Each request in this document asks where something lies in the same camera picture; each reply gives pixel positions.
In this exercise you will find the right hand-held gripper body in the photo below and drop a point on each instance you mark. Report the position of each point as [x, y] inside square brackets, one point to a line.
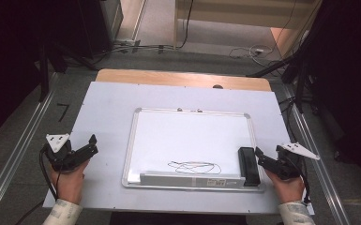
[289, 167]

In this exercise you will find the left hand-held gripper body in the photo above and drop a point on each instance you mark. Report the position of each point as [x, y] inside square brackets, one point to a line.
[59, 156]

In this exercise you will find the black whiteboard eraser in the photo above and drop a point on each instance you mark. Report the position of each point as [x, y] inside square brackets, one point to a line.
[249, 167]

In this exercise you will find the person's right hand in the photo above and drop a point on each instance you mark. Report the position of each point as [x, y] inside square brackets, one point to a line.
[289, 190]

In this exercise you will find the person's left hand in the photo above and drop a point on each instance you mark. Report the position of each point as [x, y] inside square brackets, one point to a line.
[68, 184]

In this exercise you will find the large white cover board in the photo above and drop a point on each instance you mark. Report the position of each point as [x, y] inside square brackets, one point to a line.
[106, 118]

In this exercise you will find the silver-framed whiteboard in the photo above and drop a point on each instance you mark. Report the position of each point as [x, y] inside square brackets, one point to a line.
[187, 140]

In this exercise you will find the black stand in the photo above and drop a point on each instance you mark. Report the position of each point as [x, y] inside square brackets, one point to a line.
[300, 78]
[44, 72]

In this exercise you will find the wooden table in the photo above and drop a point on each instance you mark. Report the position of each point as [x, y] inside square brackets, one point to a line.
[175, 78]

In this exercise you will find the black cabinet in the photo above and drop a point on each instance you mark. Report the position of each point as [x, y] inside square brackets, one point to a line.
[93, 28]

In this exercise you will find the light wooden furniture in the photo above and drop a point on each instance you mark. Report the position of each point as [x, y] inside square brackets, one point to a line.
[231, 12]

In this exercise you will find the aluminium floor rail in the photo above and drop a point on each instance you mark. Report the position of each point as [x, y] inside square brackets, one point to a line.
[322, 175]
[18, 150]

